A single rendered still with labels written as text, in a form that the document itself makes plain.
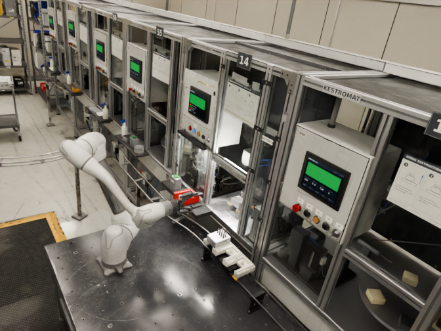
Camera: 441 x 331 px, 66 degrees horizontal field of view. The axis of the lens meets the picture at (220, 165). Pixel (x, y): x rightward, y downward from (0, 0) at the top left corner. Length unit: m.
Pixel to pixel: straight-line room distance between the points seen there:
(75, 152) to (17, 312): 1.52
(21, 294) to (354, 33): 5.31
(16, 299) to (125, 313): 1.33
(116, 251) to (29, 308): 1.12
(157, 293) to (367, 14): 4.84
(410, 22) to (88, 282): 4.86
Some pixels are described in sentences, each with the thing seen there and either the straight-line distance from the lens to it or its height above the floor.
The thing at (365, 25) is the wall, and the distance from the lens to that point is 5.77.
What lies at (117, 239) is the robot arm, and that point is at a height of 0.92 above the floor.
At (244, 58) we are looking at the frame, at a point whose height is 2.02.
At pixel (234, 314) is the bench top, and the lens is 2.15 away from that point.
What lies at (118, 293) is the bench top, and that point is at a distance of 2.22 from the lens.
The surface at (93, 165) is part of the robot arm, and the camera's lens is 2.06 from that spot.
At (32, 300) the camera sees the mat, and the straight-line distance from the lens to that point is 3.21.
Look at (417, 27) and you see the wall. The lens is 5.41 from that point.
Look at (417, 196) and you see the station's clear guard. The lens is 1.51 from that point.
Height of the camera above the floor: 2.31
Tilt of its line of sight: 26 degrees down
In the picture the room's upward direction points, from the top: 8 degrees clockwise
